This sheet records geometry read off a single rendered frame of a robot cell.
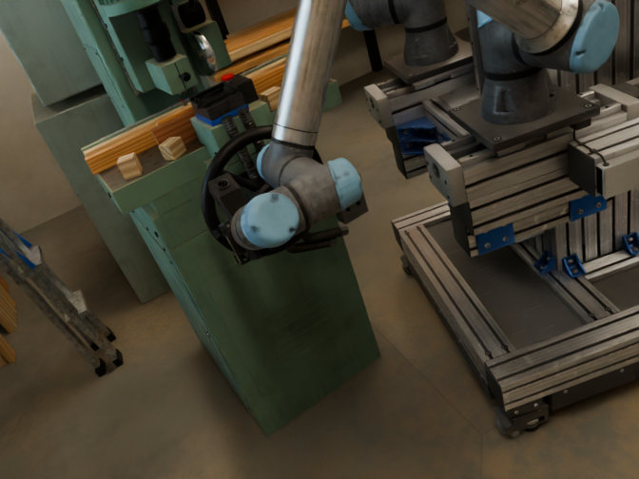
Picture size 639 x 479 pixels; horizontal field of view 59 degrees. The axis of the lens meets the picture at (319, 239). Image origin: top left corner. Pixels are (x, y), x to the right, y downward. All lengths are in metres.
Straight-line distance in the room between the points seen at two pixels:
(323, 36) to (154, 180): 0.56
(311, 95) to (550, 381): 0.94
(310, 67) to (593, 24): 0.46
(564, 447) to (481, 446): 0.20
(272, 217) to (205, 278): 0.67
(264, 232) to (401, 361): 1.15
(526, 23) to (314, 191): 0.43
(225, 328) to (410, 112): 0.78
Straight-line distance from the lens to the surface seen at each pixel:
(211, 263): 1.43
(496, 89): 1.22
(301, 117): 0.93
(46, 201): 3.93
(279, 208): 0.79
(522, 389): 1.49
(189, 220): 1.37
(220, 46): 1.65
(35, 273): 2.16
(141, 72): 1.52
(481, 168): 1.22
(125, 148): 1.44
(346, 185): 0.85
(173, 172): 1.32
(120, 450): 2.06
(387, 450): 1.67
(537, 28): 1.03
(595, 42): 1.08
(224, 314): 1.51
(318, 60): 0.92
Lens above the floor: 1.35
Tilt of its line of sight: 32 degrees down
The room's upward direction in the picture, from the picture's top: 19 degrees counter-clockwise
